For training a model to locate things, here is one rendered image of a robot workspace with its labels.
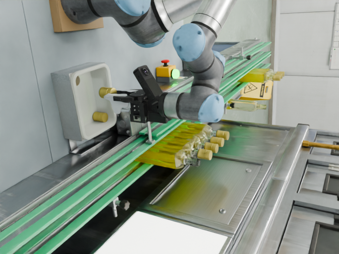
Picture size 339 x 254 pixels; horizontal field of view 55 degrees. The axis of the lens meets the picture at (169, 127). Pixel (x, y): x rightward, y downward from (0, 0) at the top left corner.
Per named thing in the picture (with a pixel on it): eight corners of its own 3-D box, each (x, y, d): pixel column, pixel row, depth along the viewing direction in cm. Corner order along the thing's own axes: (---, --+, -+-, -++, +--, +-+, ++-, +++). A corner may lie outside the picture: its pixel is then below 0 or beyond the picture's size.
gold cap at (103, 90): (98, 88, 101) (109, 88, 99) (105, 85, 104) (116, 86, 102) (99, 99, 102) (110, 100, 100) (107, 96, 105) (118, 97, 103)
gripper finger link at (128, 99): (111, 102, 95) (138, 103, 92) (110, 97, 95) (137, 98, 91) (118, 98, 99) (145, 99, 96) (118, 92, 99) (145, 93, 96)
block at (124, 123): (116, 134, 123) (131, 137, 119) (112, 111, 119) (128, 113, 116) (122, 131, 126) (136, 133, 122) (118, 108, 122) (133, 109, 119)
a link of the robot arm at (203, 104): (228, 99, 90) (221, 128, 87) (191, 97, 95) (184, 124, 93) (219, 86, 83) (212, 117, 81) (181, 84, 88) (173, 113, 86)
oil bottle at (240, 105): (220, 109, 199) (264, 113, 186) (221, 100, 197) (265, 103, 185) (224, 107, 203) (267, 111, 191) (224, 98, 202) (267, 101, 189)
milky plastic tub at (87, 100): (65, 139, 109) (85, 142, 105) (50, 72, 101) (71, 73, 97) (99, 121, 123) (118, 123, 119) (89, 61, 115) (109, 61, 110)
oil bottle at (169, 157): (131, 161, 122) (182, 171, 112) (129, 147, 120) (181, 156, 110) (139, 154, 126) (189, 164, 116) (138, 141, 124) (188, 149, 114)
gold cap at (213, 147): (204, 153, 120) (215, 154, 118) (203, 144, 119) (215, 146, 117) (208, 148, 123) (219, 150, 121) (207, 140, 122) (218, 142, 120)
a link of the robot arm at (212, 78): (219, 41, 84) (210, 79, 81) (230, 63, 93) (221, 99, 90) (191, 41, 87) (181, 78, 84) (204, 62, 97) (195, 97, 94)
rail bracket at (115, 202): (92, 213, 107) (125, 224, 100) (89, 195, 104) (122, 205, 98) (100, 206, 110) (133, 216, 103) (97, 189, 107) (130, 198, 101)
